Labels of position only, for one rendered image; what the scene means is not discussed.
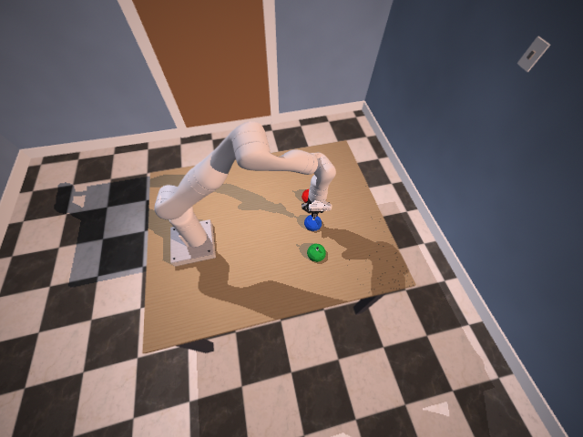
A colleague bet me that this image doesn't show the blue dome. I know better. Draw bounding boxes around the blue dome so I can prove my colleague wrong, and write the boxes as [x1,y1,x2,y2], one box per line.
[304,215,322,232]

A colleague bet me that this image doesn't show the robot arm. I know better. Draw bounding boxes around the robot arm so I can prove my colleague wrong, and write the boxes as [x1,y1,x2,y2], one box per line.
[154,121,336,248]

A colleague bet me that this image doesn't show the green bell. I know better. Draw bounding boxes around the green bell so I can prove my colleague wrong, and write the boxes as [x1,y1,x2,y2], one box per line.
[307,244,326,262]

